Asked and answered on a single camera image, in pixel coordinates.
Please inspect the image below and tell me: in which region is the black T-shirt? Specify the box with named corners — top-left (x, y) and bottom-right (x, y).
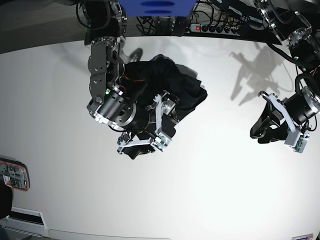
top-left (118, 55), bottom-right (208, 129)

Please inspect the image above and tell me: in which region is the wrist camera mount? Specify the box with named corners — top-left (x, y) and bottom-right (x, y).
top-left (116, 89), bottom-right (177, 155)
top-left (258, 91), bottom-right (311, 154)

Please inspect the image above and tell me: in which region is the blue plastic box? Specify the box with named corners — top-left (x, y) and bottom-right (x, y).
top-left (119, 0), bottom-right (196, 17)

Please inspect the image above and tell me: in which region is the black remote control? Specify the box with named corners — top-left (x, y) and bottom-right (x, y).
top-left (171, 16), bottom-right (189, 37)

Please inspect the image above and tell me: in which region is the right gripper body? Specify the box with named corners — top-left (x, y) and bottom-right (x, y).
top-left (129, 98), bottom-right (177, 137)

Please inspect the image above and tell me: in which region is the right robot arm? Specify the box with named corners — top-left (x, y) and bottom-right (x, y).
top-left (75, 0), bottom-right (178, 159)

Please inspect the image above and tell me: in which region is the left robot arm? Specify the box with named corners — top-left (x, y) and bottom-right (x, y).
top-left (250, 0), bottom-right (320, 149)

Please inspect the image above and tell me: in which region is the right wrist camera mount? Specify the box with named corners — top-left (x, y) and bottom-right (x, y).
top-left (116, 89), bottom-right (177, 155)

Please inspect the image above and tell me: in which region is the white power strip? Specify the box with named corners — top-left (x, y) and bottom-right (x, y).
top-left (189, 23), bottom-right (240, 36)

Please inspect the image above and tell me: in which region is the sticker label card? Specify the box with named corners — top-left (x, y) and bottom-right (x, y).
top-left (292, 233), bottom-right (314, 240)

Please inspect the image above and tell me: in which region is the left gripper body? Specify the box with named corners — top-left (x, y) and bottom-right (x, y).
top-left (284, 93), bottom-right (319, 124)

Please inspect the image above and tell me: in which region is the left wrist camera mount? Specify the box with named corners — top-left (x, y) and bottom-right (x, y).
top-left (258, 91), bottom-right (311, 154)

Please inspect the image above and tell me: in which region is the black chair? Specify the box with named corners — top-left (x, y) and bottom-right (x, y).
top-left (0, 184), bottom-right (13, 219)

